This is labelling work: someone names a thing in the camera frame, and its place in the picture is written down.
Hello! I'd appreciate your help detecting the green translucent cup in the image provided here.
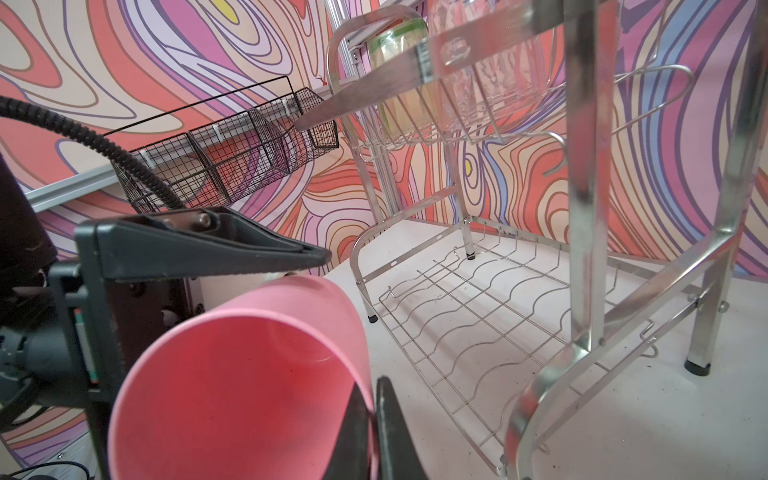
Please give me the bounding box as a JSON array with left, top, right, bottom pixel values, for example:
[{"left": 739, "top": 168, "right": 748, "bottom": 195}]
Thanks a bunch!
[{"left": 367, "top": 18, "right": 437, "bottom": 141}]

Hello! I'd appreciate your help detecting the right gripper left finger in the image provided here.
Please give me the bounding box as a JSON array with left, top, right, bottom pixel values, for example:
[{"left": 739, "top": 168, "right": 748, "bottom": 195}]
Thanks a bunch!
[{"left": 75, "top": 207, "right": 331, "bottom": 282}]

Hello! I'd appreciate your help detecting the black wire basket left wall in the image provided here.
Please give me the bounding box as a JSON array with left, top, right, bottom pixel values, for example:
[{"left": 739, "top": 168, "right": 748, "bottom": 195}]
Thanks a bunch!
[{"left": 131, "top": 76, "right": 340, "bottom": 208}]

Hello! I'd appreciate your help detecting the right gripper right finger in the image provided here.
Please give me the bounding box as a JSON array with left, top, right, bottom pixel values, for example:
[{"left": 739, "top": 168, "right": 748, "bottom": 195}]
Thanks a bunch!
[{"left": 323, "top": 376, "right": 427, "bottom": 479}]

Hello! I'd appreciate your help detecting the opaque pink cup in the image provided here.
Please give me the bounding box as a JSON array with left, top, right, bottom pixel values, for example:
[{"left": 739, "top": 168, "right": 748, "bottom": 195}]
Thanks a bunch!
[{"left": 108, "top": 275, "right": 374, "bottom": 479}]

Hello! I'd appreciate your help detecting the clear pink cup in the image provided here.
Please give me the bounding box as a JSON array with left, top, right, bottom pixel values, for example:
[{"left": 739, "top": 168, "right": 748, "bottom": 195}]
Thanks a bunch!
[{"left": 427, "top": 1, "right": 549, "bottom": 118}]

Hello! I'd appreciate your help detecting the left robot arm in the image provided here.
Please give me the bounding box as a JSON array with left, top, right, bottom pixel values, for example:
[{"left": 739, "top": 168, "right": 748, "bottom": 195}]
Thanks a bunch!
[{"left": 1, "top": 96, "right": 184, "bottom": 260}]

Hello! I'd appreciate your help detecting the steel two-tier dish rack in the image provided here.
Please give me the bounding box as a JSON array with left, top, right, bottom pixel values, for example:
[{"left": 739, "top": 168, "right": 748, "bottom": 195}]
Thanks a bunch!
[{"left": 297, "top": 1, "right": 767, "bottom": 479}]

